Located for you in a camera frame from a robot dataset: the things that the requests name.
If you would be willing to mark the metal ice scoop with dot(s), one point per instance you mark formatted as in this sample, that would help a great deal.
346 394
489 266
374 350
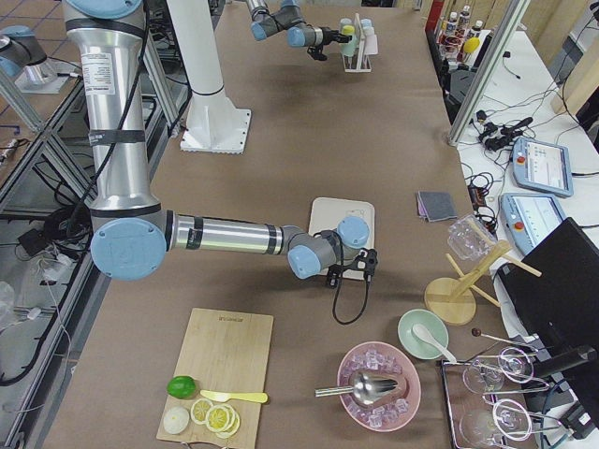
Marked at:
366 387

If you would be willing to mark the wooden glass stand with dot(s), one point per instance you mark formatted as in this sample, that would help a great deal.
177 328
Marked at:
453 300

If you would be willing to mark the cream rabbit tray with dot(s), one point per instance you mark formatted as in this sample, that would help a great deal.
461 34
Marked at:
341 210

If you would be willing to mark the bamboo cutting board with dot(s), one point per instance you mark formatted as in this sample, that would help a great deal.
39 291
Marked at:
225 351

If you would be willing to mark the pink plastic cup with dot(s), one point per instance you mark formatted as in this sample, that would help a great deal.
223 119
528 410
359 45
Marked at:
370 45

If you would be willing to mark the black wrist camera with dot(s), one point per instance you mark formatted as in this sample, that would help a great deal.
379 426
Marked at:
316 52

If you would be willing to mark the black monitor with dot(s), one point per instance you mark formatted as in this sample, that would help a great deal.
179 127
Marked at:
561 307

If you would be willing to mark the grey folded cloth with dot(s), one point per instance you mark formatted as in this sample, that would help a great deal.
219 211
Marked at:
435 206

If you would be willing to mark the white column mount base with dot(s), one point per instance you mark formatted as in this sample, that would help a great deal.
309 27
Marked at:
213 123

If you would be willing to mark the wire wine glass rack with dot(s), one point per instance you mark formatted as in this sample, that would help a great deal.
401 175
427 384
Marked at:
485 400

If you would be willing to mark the lower teach pendant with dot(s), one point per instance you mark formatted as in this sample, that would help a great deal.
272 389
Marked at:
530 218

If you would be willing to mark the teach pendant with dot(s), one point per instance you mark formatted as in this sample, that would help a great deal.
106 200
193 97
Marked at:
530 218
542 166

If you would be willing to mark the lower wine glass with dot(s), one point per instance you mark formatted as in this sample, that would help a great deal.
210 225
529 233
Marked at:
501 426

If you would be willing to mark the lemon slices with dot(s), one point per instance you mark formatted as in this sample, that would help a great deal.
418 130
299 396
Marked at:
220 419

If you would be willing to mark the yellow plastic cup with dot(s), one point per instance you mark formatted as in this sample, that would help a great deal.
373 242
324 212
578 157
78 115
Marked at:
349 29

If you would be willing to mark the pink bowl of ice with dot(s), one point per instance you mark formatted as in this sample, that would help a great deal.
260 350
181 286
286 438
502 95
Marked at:
398 408

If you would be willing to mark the yellow plastic knife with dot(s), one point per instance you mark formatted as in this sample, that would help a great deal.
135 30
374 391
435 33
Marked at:
255 397

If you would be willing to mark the green lime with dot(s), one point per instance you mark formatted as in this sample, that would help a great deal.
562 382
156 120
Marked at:
182 387

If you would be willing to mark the upper teach pendant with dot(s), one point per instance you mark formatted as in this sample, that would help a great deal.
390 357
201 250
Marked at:
542 166

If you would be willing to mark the clear glass mug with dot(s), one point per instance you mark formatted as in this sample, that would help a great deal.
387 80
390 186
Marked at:
469 239

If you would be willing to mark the white ceramic spoon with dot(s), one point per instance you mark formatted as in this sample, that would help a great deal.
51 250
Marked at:
422 333

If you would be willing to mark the aluminium frame post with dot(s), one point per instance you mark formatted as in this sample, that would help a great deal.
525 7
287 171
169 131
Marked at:
493 56

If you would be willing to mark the upper wine glass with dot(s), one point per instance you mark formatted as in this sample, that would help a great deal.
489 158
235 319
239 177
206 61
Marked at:
488 373

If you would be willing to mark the white cup rack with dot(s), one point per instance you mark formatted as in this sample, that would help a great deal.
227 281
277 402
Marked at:
359 63

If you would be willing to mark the green plastic cup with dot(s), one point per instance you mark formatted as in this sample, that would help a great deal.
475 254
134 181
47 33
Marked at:
348 49

